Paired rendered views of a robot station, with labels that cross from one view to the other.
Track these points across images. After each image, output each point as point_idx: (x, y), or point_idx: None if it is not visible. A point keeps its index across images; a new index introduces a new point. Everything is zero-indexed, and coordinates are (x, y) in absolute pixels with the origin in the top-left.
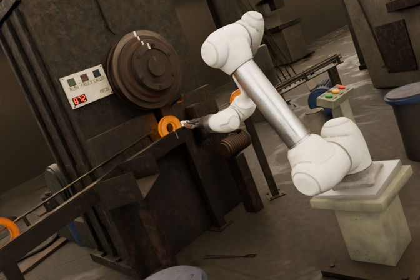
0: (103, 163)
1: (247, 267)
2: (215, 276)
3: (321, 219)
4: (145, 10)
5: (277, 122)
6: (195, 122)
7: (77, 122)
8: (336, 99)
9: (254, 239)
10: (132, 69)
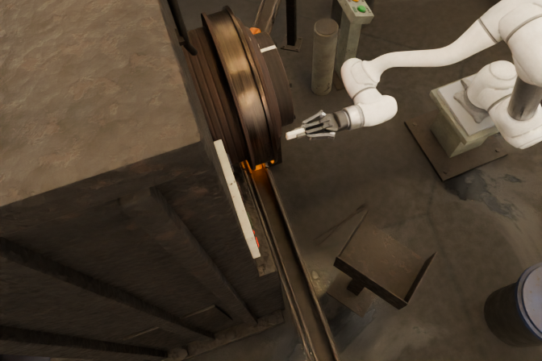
0: (281, 274)
1: (376, 219)
2: None
3: (364, 134)
4: None
5: (536, 106)
6: (328, 126)
7: (256, 268)
8: (370, 10)
9: (333, 190)
10: (282, 112)
